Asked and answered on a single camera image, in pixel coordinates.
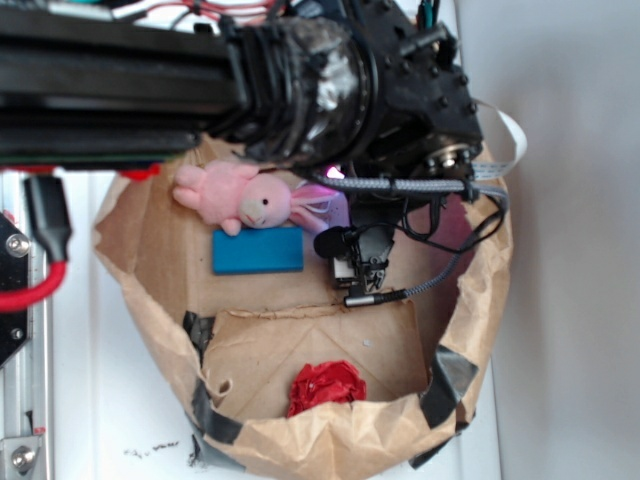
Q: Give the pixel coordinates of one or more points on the blue rectangular block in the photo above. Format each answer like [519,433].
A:
[257,251]

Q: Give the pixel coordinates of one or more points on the brown paper bag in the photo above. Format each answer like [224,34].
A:
[230,346]

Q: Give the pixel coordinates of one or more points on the aluminium frame rail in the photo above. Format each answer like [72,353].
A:
[26,365]

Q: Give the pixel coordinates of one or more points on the red crumpled paper ball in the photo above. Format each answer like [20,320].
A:
[328,382]

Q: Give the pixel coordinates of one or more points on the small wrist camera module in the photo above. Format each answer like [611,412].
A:
[358,257]

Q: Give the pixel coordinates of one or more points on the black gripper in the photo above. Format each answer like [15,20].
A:
[420,117]

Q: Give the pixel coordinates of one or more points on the pink plush bunny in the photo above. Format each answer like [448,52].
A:
[233,195]

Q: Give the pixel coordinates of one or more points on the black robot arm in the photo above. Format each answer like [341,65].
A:
[314,83]

